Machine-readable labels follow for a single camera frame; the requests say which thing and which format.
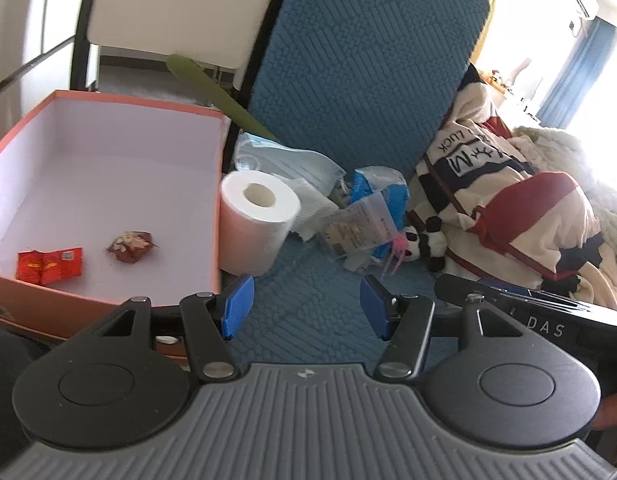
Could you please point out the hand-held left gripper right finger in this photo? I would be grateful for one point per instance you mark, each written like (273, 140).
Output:
(376, 306)

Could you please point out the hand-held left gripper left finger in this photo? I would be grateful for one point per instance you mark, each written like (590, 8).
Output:
(238, 305)

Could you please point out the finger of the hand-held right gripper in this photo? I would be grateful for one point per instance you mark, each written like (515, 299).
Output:
(458, 286)

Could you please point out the white paper towel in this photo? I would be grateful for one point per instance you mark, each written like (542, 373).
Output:
(316, 207)

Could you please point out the orange cardboard box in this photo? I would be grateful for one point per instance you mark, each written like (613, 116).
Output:
(113, 170)

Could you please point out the panda plush toy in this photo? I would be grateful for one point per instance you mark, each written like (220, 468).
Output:
(431, 245)

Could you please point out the white toilet paper roll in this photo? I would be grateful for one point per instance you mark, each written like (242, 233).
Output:
(253, 230)

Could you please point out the clear zip bag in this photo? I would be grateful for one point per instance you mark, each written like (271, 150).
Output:
(356, 227)

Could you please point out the printed blanket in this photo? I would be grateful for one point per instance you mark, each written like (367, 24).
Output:
(513, 210)

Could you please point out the blue plastic packet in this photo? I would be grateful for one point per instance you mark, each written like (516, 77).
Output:
(371, 185)

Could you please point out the dark red snack packet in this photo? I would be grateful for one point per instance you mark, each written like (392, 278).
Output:
(131, 246)

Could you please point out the blue face mask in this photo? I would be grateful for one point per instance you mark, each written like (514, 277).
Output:
(293, 162)

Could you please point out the green massage hammer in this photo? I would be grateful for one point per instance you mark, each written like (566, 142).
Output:
(213, 92)

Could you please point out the blue curtain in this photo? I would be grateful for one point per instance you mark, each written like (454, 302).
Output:
(578, 75)

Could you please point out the blue textured chair cover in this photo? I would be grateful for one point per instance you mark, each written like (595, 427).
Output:
(368, 60)

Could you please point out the white chair with black frame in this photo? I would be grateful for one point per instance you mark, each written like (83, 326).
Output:
(188, 5)

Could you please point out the black metal rail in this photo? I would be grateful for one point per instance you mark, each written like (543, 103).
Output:
(33, 62)

